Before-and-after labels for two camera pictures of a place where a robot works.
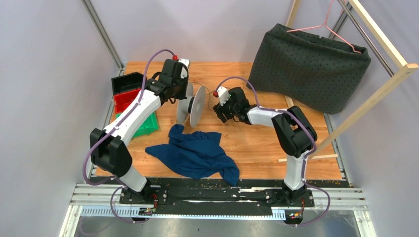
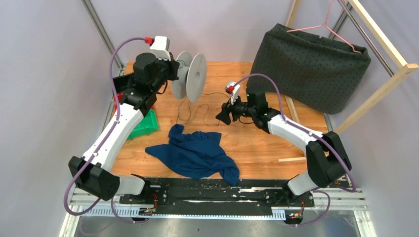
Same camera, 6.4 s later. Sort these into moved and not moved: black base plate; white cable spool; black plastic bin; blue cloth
Moved: white cable spool
Not moved: blue cloth; black plastic bin; black base plate
